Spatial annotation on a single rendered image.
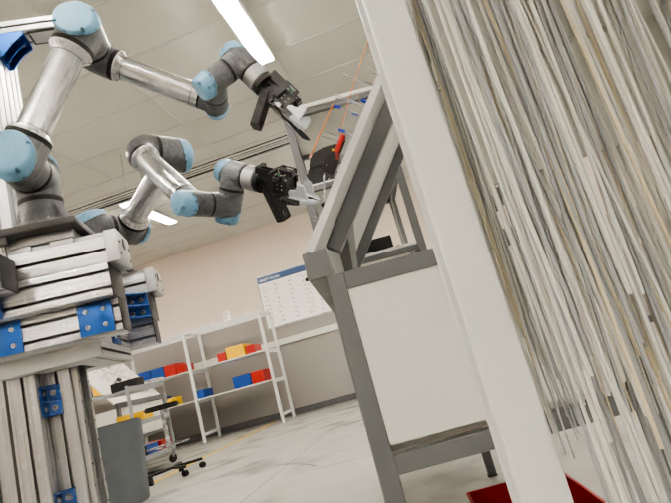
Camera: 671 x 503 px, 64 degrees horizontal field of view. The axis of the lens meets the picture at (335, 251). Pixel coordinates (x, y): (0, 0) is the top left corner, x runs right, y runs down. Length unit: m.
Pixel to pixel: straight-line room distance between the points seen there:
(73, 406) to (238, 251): 8.07
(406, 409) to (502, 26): 0.92
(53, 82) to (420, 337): 1.16
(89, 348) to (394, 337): 0.89
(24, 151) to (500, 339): 1.36
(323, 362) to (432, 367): 7.95
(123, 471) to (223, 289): 5.57
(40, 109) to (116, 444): 3.36
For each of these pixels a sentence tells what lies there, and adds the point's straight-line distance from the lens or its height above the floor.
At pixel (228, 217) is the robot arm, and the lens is 1.64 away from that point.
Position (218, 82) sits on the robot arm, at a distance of 1.62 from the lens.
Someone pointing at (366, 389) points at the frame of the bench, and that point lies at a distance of 1.17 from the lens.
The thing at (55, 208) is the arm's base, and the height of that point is 1.22.
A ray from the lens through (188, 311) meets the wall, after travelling 9.99.
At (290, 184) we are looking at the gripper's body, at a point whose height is 1.13.
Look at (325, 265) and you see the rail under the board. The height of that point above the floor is 0.82.
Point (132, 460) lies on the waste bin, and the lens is 4.67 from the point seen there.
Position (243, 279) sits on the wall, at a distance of 9.60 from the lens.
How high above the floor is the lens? 0.61
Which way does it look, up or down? 12 degrees up
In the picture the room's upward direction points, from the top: 15 degrees counter-clockwise
